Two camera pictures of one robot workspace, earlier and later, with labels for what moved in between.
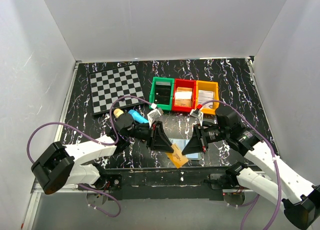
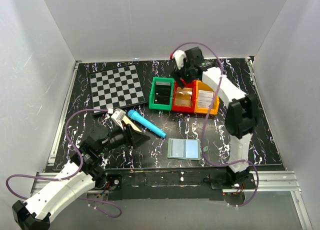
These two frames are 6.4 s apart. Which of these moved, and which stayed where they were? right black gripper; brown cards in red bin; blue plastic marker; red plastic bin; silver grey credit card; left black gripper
Moved: right black gripper; left black gripper
Stayed: silver grey credit card; red plastic bin; blue plastic marker; brown cards in red bin
